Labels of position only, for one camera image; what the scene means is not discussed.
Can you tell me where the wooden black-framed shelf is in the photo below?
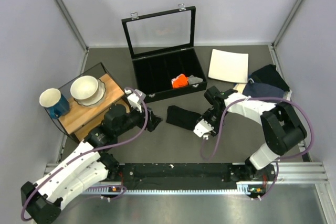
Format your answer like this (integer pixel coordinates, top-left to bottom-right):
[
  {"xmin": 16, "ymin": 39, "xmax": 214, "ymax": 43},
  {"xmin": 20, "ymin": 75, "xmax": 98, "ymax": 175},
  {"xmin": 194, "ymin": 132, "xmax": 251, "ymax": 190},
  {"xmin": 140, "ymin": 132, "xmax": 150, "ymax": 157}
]
[{"xmin": 45, "ymin": 62, "xmax": 130, "ymax": 142}]

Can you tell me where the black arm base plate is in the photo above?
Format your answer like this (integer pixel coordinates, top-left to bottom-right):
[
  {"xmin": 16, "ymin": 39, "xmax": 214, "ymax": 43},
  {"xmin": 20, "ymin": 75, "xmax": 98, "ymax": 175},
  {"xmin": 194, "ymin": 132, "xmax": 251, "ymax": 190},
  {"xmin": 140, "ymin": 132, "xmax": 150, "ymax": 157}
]
[{"xmin": 115, "ymin": 163, "xmax": 253, "ymax": 190}]

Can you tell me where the white cloth in pile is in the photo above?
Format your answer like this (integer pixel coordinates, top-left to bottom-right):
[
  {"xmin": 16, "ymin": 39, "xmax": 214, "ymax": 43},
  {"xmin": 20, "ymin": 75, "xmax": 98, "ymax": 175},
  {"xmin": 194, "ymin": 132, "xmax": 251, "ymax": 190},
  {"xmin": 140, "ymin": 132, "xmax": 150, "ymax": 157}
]
[{"xmin": 282, "ymin": 90, "xmax": 292, "ymax": 101}]

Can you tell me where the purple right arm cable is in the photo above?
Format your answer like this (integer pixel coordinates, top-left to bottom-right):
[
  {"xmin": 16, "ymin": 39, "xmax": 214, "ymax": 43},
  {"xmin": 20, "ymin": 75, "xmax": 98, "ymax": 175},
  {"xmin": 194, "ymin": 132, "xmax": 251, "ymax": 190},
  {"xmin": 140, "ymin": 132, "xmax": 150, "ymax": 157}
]
[{"xmin": 201, "ymin": 97, "xmax": 315, "ymax": 200}]

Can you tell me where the beige cloth in pile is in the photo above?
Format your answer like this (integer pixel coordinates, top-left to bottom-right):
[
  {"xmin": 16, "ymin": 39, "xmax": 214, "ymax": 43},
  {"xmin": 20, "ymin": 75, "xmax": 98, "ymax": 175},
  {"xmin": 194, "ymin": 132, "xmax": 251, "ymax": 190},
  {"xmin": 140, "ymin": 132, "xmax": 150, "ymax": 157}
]
[{"xmin": 233, "ymin": 83, "xmax": 247, "ymax": 94}]

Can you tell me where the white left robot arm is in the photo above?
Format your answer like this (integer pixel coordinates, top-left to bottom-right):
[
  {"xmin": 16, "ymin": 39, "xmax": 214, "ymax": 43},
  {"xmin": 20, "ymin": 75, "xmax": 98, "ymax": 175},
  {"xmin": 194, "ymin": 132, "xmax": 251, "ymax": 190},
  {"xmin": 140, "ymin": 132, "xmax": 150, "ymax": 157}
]
[{"xmin": 20, "ymin": 104, "xmax": 162, "ymax": 223}]

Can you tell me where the navy blue underwear in pile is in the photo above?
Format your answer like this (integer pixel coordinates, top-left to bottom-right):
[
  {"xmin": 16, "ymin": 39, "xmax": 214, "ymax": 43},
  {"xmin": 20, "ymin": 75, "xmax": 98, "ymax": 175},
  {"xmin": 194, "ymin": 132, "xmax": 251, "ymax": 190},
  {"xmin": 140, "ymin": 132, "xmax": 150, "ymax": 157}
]
[{"xmin": 243, "ymin": 78, "xmax": 285, "ymax": 98}]

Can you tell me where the grey slotted cable duct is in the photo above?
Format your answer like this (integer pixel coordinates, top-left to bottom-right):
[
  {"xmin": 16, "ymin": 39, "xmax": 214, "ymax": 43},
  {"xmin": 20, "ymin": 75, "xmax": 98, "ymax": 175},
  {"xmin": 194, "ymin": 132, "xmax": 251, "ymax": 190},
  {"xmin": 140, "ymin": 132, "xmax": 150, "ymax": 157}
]
[{"xmin": 82, "ymin": 183, "xmax": 266, "ymax": 196}]

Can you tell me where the black glass-lid storage box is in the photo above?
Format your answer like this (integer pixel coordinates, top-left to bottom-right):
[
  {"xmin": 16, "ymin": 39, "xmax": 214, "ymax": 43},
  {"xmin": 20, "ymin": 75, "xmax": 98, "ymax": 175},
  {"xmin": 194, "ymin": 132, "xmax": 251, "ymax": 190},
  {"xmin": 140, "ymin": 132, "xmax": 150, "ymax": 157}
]
[{"xmin": 121, "ymin": 4, "xmax": 207, "ymax": 103}]

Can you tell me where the grey rolled underwear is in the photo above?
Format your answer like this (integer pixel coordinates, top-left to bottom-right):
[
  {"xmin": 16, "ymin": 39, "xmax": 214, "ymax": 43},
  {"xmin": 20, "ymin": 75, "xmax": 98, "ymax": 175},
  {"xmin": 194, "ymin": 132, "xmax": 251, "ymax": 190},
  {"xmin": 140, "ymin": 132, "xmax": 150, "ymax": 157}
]
[{"xmin": 188, "ymin": 75, "xmax": 203, "ymax": 85}]

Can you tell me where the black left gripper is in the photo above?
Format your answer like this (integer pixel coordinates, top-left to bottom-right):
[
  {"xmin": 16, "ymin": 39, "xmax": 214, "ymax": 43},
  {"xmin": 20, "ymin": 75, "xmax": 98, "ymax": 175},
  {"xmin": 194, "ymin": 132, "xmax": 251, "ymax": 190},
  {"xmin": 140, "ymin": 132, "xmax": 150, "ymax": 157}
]
[{"xmin": 115, "ymin": 103, "xmax": 163, "ymax": 136}]

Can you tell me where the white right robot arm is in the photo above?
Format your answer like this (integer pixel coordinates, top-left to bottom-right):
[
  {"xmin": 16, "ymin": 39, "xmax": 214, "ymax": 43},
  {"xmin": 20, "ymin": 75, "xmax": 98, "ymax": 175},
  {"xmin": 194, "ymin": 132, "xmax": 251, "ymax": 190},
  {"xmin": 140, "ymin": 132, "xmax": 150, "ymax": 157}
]
[{"xmin": 193, "ymin": 86, "xmax": 307, "ymax": 180}]

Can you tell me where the white ceramic bowl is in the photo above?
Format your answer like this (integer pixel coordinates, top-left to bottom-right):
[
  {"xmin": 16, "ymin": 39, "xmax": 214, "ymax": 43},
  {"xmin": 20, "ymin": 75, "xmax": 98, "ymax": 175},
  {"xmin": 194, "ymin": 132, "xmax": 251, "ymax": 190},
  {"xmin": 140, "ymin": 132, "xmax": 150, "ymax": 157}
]
[{"xmin": 70, "ymin": 76, "xmax": 99, "ymax": 100}]

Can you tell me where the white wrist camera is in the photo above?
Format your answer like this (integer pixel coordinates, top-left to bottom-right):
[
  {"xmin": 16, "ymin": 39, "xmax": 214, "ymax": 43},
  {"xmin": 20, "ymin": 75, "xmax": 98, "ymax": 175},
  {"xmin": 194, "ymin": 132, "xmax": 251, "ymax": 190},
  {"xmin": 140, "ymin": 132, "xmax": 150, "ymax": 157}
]
[
  {"xmin": 124, "ymin": 88, "xmax": 146, "ymax": 112},
  {"xmin": 193, "ymin": 119, "xmax": 214, "ymax": 140}
]

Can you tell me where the black underwear in pile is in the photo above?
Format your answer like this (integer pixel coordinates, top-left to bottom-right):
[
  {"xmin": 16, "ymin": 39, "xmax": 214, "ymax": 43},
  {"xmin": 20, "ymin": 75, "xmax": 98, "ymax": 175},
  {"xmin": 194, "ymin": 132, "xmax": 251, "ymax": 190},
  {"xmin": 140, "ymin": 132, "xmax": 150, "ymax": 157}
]
[{"xmin": 249, "ymin": 64, "xmax": 290, "ymax": 92}]

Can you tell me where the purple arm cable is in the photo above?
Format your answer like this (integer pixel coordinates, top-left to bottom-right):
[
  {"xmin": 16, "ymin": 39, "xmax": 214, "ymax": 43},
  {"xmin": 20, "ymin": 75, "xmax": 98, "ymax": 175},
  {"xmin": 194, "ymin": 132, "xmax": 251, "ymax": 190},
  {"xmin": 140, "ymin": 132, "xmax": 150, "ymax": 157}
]
[
  {"xmin": 20, "ymin": 87, "xmax": 146, "ymax": 221},
  {"xmin": 201, "ymin": 97, "xmax": 315, "ymax": 200}
]

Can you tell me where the white square plate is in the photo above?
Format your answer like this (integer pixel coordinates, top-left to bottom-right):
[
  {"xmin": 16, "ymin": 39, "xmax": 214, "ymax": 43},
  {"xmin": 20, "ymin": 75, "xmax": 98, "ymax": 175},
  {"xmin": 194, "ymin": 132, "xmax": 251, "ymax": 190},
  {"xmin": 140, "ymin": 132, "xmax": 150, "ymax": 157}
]
[{"xmin": 208, "ymin": 49, "xmax": 249, "ymax": 83}]

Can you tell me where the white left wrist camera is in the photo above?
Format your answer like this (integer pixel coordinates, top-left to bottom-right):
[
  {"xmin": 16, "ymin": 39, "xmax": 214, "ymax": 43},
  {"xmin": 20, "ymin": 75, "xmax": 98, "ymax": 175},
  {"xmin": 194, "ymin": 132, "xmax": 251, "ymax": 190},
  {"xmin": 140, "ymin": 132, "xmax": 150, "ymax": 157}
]
[{"xmin": 124, "ymin": 88, "xmax": 146, "ymax": 112}]

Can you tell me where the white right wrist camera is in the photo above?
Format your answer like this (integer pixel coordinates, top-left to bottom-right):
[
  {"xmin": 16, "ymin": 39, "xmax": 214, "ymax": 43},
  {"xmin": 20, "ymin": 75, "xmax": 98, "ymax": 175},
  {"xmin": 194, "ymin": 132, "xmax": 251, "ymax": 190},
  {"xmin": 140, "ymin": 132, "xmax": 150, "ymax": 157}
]
[{"xmin": 193, "ymin": 119, "xmax": 214, "ymax": 140}]

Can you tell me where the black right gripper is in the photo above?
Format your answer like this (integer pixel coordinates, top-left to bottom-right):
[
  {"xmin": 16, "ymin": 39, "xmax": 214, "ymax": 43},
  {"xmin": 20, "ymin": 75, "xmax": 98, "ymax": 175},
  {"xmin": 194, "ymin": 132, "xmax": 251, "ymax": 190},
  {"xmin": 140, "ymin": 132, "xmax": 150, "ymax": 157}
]
[{"xmin": 200, "ymin": 108, "xmax": 228, "ymax": 136}]

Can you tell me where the orange rolled underwear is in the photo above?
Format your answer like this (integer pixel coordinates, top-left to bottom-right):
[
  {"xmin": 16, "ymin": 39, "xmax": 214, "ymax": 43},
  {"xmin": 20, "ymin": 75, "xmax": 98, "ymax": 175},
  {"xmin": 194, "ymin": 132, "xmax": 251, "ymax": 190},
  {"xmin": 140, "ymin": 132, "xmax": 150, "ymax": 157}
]
[{"xmin": 171, "ymin": 73, "xmax": 188, "ymax": 89}]

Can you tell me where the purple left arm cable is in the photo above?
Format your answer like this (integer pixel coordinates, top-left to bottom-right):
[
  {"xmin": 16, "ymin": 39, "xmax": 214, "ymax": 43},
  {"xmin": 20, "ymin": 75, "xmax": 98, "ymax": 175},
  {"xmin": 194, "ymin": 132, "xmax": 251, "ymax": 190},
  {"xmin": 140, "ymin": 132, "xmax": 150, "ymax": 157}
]
[{"xmin": 20, "ymin": 87, "xmax": 146, "ymax": 221}]

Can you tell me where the blue mug white inside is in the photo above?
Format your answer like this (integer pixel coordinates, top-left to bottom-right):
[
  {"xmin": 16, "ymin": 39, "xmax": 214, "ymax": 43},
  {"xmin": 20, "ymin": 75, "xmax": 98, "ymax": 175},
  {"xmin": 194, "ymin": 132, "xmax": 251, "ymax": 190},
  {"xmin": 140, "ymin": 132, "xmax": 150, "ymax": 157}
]
[{"xmin": 39, "ymin": 88, "xmax": 70, "ymax": 119}]

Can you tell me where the black underwear beige waistband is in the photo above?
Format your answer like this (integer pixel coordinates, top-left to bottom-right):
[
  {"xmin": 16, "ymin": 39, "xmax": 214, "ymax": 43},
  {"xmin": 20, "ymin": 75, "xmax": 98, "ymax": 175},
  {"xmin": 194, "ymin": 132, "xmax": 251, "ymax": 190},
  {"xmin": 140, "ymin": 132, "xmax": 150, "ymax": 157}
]
[{"xmin": 166, "ymin": 105, "xmax": 201, "ymax": 131}]

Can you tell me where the white scalloped saucer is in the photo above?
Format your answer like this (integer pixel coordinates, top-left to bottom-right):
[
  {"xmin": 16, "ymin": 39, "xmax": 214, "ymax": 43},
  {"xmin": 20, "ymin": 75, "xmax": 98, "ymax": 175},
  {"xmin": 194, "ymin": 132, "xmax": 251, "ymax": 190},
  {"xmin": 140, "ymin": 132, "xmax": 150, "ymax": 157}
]
[{"xmin": 73, "ymin": 79, "xmax": 106, "ymax": 108}]

